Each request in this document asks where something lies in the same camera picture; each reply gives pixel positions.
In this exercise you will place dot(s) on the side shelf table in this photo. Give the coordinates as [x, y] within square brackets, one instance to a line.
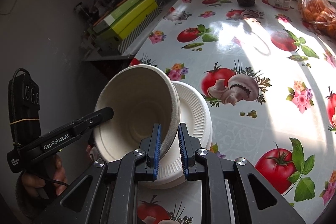
[96, 55]

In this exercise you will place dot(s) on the person's left hand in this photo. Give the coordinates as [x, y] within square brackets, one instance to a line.
[34, 180]

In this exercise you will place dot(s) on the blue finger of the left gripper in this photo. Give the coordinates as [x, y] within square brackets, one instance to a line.
[93, 120]
[91, 148]

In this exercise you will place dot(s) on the green white flat box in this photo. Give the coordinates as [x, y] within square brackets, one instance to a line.
[112, 16]

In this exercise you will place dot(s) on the plastic bag of oranges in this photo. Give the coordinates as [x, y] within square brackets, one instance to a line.
[320, 14]

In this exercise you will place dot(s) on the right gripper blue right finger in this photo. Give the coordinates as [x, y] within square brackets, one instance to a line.
[185, 149]

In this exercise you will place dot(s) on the paper bowl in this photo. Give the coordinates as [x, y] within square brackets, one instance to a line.
[140, 96]

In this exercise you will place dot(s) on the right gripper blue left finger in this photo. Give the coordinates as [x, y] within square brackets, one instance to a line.
[156, 149]

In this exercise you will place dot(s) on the fruit pattern tablecloth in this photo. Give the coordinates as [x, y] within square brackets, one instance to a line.
[269, 81]

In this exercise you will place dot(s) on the yellow green box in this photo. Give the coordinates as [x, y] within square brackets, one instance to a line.
[120, 29]

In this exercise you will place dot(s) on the white foam plate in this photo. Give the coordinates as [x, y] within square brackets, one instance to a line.
[195, 114]

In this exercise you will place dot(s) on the striped black white box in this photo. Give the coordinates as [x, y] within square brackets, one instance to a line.
[137, 31]

